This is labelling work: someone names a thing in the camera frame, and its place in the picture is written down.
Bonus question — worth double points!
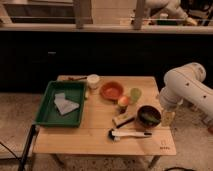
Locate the green plastic tray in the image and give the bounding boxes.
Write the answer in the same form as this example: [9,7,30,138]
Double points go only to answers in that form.
[35,81,86,127]

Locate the wooden folding table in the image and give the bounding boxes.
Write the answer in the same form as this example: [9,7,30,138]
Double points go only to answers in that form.
[33,76,176,167]

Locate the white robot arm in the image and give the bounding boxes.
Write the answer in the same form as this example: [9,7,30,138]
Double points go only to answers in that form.
[158,62,213,126]

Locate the red yellow apple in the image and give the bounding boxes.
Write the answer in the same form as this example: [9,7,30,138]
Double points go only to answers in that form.
[118,95,130,106]

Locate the white cup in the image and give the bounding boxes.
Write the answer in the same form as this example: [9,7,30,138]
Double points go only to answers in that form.
[87,74,100,89]

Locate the black stand pole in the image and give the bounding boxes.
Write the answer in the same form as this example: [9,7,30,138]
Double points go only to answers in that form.
[18,124,36,171]

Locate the wooden block with black handle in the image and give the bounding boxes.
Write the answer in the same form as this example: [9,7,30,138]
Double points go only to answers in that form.
[112,114,135,128]

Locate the orange plastic bowl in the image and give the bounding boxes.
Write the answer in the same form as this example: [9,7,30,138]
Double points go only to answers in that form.
[100,81,124,101]

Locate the dark bowl with greens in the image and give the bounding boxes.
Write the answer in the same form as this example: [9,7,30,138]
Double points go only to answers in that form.
[137,105,161,128]

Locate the black white dish brush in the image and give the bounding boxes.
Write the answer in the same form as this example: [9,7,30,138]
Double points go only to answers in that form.
[108,129,152,141]

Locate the white folded cloth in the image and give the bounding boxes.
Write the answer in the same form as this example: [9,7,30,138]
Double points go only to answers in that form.
[54,93,79,115]

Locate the green plastic cup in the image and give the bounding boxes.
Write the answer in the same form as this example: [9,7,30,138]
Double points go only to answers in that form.
[130,88,142,104]

